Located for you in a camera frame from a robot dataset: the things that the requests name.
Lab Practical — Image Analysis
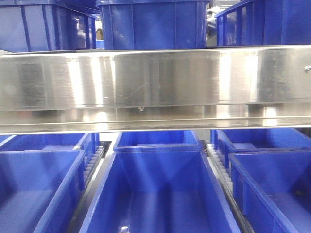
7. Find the dark blue bin upper right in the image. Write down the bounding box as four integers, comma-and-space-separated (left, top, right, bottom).
215, 0, 311, 46

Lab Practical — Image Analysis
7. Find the dark blue bin back left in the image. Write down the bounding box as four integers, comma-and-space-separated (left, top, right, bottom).
0, 133, 100, 166

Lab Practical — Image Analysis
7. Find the dark blue bin lower right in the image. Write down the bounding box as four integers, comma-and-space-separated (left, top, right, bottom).
229, 150, 311, 233

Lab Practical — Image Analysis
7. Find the dark blue bin back middle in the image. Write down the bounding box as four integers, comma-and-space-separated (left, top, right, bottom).
114, 130, 202, 153

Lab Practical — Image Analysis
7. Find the dark blue bin upper left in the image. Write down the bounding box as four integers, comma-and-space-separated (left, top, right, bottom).
0, 0, 99, 52

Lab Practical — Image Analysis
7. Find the white roller track lower right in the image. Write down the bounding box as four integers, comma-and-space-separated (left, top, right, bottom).
207, 144, 233, 191

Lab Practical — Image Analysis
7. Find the dark blue bin upper middle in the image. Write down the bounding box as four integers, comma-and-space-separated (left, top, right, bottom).
96, 0, 209, 50

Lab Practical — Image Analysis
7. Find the dark blue bin lower middle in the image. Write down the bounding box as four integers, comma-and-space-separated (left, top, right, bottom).
80, 151, 239, 233

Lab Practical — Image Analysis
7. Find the dark blue bin back right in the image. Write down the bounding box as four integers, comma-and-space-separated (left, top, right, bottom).
211, 128, 311, 169

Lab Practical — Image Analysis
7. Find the dark blue bin lower left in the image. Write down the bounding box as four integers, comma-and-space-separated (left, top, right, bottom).
0, 150, 85, 233

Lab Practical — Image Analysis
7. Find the dark blue bin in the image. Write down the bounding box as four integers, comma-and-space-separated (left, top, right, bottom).
96, 0, 209, 50
229, 150, 311, 233
114, 130, 202, 153
0, 133, 100, 166
0, 150, 85, 233
215, 0, 311, 46
211, 128, 311, 169
0, 0, 99, 52
80, 151, 239, 233

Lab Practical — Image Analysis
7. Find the grey metal divider rail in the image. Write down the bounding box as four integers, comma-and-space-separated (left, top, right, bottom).
84, 141, 110, 189

